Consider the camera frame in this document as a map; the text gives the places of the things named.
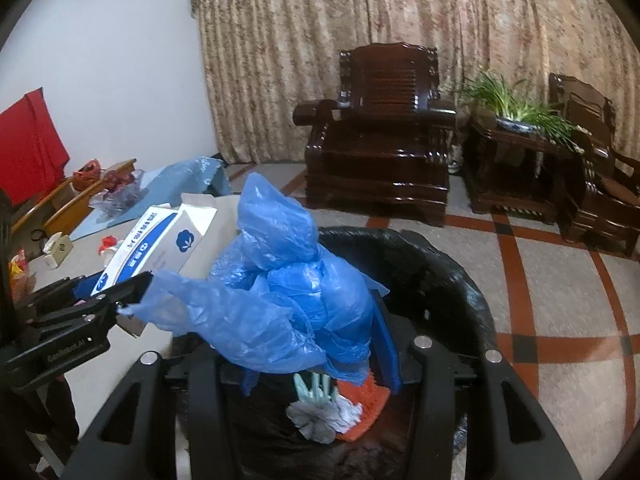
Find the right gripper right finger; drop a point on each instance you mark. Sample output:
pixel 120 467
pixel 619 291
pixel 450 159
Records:
pixel 464 390

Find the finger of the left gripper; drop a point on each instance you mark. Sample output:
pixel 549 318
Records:
pixel 118 296
pixel 63 300

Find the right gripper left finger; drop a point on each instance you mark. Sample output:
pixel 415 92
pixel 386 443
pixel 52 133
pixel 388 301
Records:
pixel 134 434

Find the white blue cardboard box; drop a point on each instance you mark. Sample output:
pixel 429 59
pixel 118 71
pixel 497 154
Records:
pixel 178 243

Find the blue plastic bag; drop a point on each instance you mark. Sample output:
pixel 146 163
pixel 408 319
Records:
pixel 276 301

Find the white tissue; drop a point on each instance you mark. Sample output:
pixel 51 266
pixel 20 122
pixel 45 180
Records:
pixel 323 422

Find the black trash bin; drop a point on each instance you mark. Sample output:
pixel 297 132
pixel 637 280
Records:
pixel 430 294

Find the red yellow snack bag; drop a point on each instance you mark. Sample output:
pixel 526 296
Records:
pixel 22 283

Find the small beige tissue box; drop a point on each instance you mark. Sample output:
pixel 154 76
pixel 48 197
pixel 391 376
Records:
pixel 57 248

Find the red white small wrapper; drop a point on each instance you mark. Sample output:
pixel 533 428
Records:
pixel 108 248

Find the wooden bench backrest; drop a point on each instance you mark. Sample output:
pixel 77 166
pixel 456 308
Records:
pixel 64 208

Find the clear bag of red fruit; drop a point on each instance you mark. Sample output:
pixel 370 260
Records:
pixel 120 193

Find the orange red bag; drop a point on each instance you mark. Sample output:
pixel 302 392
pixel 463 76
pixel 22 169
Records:
pixel 87 175

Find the blue table cloth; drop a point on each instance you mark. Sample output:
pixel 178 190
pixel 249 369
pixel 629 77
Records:
pixel 199 175

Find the red cloth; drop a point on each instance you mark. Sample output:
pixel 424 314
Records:
pixel 32 155

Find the dark wooden armchair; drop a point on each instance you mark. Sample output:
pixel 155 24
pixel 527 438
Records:
pixel 600 194
pixel 384 141

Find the dark wooden side table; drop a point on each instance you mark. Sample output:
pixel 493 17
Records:
pixel 512 171

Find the green potted plant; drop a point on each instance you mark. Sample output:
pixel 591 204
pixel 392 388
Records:
pixel 490 91

